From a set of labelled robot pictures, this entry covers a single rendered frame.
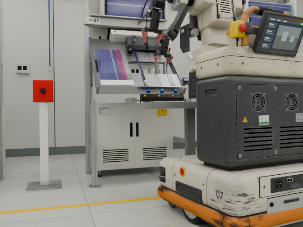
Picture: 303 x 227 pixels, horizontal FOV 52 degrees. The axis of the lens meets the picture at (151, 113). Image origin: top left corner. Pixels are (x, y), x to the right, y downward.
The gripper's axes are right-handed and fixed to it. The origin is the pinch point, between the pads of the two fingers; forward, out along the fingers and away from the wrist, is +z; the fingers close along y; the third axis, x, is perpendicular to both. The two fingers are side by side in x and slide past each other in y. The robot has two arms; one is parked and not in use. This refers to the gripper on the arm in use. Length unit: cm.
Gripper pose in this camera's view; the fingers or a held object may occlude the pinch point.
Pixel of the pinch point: (161, 63)
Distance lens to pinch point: 239.4
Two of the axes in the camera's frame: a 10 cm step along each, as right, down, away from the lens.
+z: -1.4, 8.4, 5.3
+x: 2.6, 5.5, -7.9
